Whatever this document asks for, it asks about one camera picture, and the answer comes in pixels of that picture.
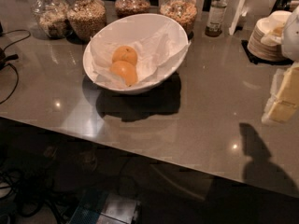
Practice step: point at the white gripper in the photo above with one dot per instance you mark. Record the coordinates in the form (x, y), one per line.
(291, 36)

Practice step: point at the white tilted bowl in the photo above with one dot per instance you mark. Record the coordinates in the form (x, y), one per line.
(137, 25)

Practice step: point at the lower orange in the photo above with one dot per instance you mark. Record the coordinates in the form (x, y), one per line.
(126, 71)

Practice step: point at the orange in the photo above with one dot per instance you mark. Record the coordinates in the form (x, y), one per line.
(125, 53)
(126, 71)

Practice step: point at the upper orange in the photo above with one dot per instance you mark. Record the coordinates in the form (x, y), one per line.
(125, 53)

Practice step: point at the black mat under plates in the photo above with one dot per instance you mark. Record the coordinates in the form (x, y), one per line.
(256, 60)

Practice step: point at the stack of white plates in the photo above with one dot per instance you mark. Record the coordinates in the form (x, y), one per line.
(265, 40)

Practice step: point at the glass bottle with label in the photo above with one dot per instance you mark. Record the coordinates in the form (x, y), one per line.
(215, 17)

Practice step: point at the white card stand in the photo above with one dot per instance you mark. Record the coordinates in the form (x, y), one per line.
(239, 12)

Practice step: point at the white paper liner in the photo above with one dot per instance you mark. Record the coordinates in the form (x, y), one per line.
(155, 53)

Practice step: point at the glass jar with grains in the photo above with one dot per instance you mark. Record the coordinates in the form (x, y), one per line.
(51, 16)
(87, 18)
(126, 8)

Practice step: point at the grey box on floor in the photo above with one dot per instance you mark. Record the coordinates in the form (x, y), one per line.
(100, 207)

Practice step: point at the left glass jar with grains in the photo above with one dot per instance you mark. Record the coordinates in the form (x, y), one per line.
(51, 16)

